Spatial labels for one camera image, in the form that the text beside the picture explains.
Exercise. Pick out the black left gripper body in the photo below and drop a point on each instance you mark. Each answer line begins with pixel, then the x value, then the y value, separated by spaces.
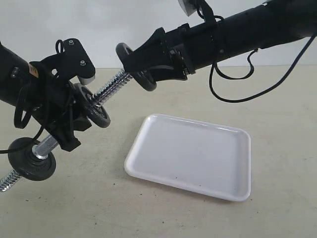
pixel 51 104

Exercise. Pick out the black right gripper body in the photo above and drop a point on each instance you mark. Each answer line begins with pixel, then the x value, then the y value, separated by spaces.
pixel 187 49

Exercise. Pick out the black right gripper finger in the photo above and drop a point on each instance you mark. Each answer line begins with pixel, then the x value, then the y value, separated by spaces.
pixel 165 72
pixel 152 56

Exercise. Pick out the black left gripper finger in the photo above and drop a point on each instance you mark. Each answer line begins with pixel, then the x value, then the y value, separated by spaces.
pixel 64 135
pixel 82 124

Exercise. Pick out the black weight plate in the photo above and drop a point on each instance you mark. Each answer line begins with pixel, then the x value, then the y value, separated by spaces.
pixel 96 113
pixel 143 78
pixel 29 166

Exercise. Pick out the chrome dumbbell bar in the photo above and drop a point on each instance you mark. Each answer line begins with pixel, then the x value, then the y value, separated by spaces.
pixel 46 146

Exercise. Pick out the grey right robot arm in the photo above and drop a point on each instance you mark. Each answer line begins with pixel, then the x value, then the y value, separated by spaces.
pixel 272 23

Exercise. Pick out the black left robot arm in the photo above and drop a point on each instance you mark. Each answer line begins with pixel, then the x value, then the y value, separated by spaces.
pixel 15 73

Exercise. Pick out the white rectangular plastic tray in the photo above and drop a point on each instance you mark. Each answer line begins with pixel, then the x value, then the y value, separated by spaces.
pixel 196 156

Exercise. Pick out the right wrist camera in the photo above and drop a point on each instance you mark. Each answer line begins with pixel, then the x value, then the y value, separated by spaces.
pixel 191 6

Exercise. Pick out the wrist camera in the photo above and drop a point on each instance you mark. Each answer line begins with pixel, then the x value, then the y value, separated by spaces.
pixel 191 6
pixel 71 60

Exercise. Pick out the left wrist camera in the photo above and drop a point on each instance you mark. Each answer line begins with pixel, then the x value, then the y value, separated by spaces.
pixel 71 60

